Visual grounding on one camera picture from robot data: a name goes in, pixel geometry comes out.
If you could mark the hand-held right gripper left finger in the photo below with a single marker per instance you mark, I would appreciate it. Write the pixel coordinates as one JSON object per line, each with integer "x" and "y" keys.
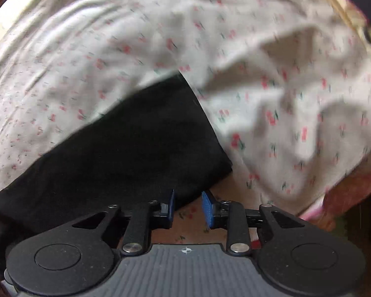
{"x": 171, "y": 207}

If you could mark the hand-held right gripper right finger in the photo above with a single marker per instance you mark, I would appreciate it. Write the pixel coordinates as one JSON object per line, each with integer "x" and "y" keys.
{"x": 207, "y": 210}

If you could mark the black pants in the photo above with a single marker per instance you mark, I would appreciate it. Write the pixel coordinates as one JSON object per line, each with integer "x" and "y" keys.
{"x": 111, "y": 154}

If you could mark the cherry print bed sheet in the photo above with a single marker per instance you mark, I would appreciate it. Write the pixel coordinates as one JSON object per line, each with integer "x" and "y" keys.
{"x": 266, "y": 68}

